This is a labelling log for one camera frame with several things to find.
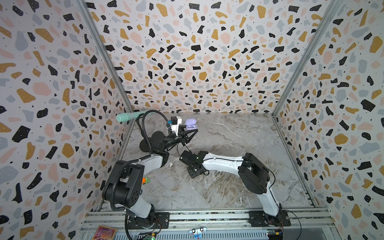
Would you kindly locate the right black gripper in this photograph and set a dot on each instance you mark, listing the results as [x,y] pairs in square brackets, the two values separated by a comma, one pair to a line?
[190,163]

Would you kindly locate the purple charging case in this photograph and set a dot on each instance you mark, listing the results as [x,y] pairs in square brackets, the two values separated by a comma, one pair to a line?
[191,124]

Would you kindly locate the left corner aluminium profile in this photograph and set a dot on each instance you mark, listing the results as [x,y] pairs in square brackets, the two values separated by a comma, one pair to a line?
[87,17]

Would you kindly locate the corner aluminium profile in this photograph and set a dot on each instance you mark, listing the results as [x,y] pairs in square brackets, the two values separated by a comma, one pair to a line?
[87,17]
[317,37]

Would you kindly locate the mint green microphone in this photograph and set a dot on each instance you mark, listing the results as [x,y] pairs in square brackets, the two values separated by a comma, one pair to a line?
[126,117]

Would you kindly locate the small toy car sticker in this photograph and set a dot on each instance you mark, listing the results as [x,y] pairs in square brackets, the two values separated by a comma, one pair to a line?
[198,233]

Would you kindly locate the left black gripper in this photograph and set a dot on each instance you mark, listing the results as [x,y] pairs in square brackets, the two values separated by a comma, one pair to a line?
[184,140]

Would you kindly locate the black microphone stand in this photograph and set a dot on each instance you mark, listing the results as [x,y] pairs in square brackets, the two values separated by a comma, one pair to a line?
[144,135]

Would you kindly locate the colourful card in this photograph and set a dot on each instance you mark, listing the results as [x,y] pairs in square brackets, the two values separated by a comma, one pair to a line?
[105,233]

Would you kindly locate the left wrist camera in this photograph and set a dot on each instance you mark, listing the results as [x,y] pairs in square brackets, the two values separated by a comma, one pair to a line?
[173,125]

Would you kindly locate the green toy car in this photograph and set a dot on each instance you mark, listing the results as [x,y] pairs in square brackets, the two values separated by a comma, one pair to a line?
[145,181]

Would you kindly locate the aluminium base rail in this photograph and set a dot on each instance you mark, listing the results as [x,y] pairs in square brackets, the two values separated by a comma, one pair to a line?
[221,224]

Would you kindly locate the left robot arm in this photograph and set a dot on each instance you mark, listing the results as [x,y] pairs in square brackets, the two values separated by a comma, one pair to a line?
[124,185]

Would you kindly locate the right corner aluminium profile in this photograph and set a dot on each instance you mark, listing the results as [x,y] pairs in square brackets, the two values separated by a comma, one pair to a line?
[317,37]

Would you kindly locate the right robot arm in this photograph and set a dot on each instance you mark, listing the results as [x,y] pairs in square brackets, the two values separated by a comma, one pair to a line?
[254,174]

